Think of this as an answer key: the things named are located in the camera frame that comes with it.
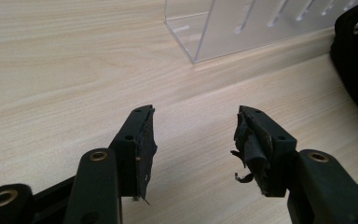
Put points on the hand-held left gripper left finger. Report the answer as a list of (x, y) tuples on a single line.
[(133, 149)]

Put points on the clear acrylic slotted rack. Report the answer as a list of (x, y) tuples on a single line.
[(230, 28)]

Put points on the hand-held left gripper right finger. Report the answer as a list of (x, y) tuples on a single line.
[(276, 155)]

